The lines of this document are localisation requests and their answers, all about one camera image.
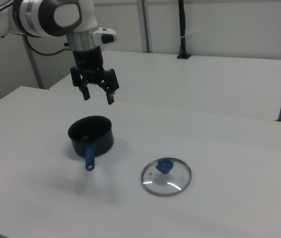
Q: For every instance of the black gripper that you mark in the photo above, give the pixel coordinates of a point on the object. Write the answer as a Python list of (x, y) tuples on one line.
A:
[(89, 65)]

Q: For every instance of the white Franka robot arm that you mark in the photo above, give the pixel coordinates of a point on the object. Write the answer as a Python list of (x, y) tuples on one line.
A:
[(43, 17)]

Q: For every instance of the glass lid with blue knob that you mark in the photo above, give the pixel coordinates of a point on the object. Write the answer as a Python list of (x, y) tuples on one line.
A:
[(165, 176)]

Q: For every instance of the black clamped pole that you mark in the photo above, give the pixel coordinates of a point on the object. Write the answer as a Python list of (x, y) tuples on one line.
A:
[(183, 29)]

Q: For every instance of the grey slanted frame post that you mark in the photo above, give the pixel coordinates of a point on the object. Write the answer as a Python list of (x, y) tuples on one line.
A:
[(34, 67)]

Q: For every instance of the grey metal frame post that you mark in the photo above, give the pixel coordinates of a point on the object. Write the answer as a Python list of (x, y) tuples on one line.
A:
[(145, 24)]

